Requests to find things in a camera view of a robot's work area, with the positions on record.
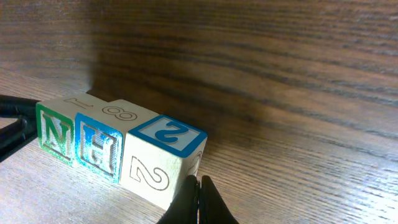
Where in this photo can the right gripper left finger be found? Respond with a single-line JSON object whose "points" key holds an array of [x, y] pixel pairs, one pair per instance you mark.
{"points": [[21, 132]]}

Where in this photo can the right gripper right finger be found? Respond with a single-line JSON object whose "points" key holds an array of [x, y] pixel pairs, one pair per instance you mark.
{"points": [[198, 202]]}

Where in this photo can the number 2 wooden block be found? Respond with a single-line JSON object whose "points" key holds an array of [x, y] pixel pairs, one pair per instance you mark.
{"points": [[158, 155]]}

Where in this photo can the blue H wooden block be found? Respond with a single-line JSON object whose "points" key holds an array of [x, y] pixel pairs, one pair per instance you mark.
{"points": [[100, 135]]}

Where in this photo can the green N wooden block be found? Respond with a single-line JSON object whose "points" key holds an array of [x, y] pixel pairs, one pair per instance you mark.
{"points": [[56, 124]]}

